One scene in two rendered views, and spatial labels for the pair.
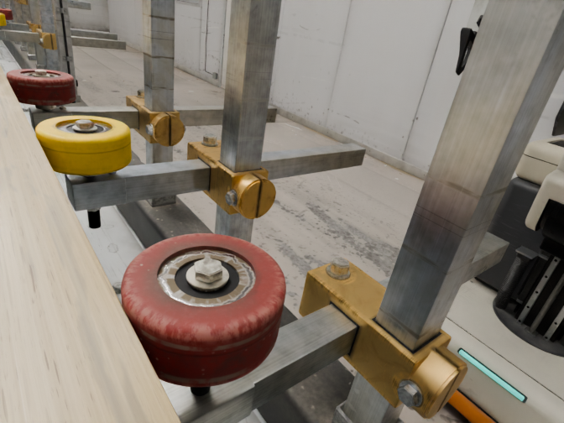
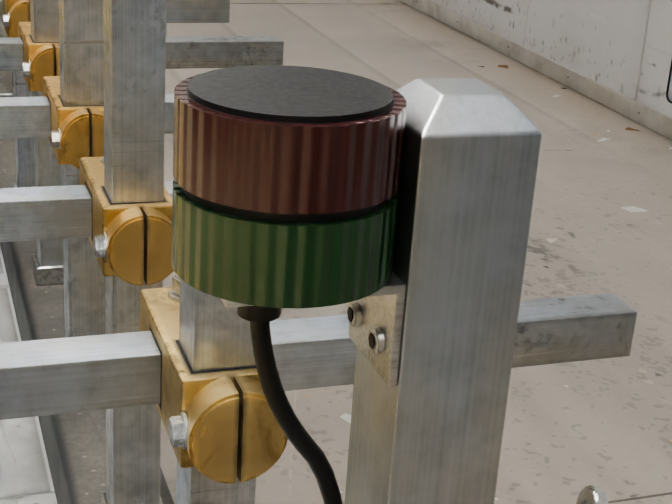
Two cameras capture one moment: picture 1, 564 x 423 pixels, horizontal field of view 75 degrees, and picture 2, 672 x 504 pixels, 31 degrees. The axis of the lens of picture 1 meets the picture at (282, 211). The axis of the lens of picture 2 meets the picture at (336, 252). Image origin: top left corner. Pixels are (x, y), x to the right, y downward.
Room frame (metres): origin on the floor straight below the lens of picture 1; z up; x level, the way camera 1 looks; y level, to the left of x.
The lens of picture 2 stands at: (1.21, 0.97, 1.25)
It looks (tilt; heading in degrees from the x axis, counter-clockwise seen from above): 21 degrees down; 22
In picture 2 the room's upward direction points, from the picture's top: 4 degrees clockwise
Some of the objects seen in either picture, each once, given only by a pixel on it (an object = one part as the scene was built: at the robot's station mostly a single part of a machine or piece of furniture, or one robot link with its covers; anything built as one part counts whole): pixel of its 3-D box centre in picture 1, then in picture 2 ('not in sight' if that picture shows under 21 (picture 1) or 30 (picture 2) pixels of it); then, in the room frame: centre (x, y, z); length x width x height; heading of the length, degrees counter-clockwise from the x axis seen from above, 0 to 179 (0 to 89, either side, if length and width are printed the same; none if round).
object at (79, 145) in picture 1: (90, 177); not in sight; (0.33, 0.20, 0.85); 0.08 x 0.08 x 0.11
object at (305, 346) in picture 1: (390, 302); not in sight; (0.28, -0.12, 0.80); 0.43 x 0.03 x 0.04; 132
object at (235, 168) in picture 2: not in sight; (288, 135); (1.49, 1.09, 1.16); 0.06 x 0.06 x 0.02
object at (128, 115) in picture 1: (175, 117); not in sight; (0.65, 0.22, 0.84); 0.43 x 0.03 x 0.04; 132
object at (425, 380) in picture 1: (375, 331); not in sight; (0.23, -0.09, 0.81); 0.14 x 0.06 x 0.05; 42
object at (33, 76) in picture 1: (46, 112); not in sight; (0.52, 0.36, 0.85); 0.08 x 0.08 x 0.11
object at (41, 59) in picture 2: not in sight; (47, 57); (2.28, 1.74, 0.95); 0.14 x 0.06 x 0.05; 42
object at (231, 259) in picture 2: not in sight; (284, 225); (1.49, 1.09, 1.14); 0.06 x 0.06 x 0.02
